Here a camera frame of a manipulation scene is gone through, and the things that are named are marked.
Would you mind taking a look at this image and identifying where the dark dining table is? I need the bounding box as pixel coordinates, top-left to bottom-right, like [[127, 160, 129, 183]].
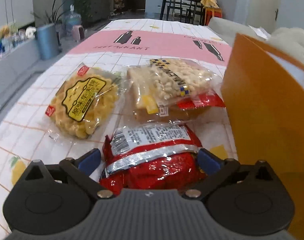
[[159, 0, 205, 24]]

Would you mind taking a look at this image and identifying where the red snack bag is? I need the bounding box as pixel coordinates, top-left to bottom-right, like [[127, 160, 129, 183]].
[[99, 125, 207, 195]]

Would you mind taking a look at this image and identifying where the green potted plant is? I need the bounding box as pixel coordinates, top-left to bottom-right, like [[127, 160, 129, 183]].
[[30, 0, 67, 27]]

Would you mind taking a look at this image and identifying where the orange stool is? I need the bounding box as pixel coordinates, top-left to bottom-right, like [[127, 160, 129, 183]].
[[205, 7, 223, 25]]

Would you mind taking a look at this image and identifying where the blue pedal trash bin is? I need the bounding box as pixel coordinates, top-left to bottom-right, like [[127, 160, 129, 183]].
[[36, 23, 60, 61]]

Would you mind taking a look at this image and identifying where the grey tv cabinet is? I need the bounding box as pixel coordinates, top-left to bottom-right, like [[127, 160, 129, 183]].
[[0, 40, 44, 119]]

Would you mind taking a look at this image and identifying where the orange cardboard box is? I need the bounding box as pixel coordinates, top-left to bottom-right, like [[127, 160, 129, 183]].
[[221, 34, 304, 239]]

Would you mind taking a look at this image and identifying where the red white wafer pack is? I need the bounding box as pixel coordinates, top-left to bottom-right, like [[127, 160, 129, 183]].
[[177, 90, 225, 110]]

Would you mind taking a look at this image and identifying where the pink space heater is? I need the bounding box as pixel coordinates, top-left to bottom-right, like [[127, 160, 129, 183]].
[[71, 25, 85, 42]]

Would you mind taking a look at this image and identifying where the water jug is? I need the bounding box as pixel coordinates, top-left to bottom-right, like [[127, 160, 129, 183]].
[[64, 4, 82, 36]]

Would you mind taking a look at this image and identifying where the yellow waffle snack pack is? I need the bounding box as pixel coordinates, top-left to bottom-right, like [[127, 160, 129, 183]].
[[45, 63, 123, 139]]

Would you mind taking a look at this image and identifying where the bread slice pack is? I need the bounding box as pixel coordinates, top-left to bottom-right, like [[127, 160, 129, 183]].
[[123, 67, 210, 124]]

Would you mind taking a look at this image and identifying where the checked pink lemon tablecloth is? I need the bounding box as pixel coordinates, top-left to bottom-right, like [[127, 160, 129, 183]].
[[0, 19, 237, 239]]

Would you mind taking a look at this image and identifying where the white helmet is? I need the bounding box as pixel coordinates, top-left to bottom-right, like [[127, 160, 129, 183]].
[[25, 27, 37, 39]]

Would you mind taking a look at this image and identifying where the puffed grain snack pack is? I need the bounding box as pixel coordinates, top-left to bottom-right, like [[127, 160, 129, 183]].
[[147, 59, 220, 101]]

